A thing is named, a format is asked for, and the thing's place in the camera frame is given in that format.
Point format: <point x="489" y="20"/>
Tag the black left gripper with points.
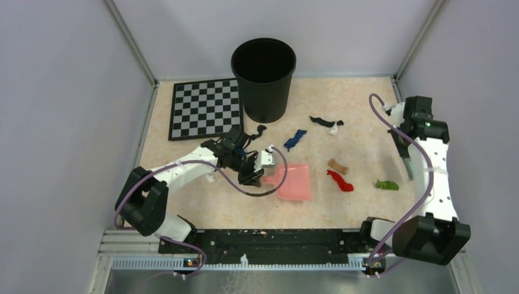
<point x="252" y="178"/>

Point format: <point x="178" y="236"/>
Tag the pink dustpan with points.
<point x="297" y="185"/>

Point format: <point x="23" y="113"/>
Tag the teal hand brush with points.
<point x="402" y="148"/>

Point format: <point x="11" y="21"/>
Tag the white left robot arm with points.
<point x="144" y="199"/>

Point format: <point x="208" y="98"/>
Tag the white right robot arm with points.
<point x="431" y="230"/>

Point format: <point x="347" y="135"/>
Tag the small white paper scrap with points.
<point x="210" y="178"/>

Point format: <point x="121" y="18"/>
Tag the small black paper scrap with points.
<point x="259" y="132"/>

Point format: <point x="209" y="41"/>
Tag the black white chessboard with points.
<point x="205" y="109"/>

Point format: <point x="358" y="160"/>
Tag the wooden block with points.
<point x="341" y="169"/>

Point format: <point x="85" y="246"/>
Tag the black trash bin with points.
<point x="264" y="68"/>

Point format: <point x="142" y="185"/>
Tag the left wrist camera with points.
<point x="265" y="159"/>

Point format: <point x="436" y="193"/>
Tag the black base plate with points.
<point x="275" y="247"/>

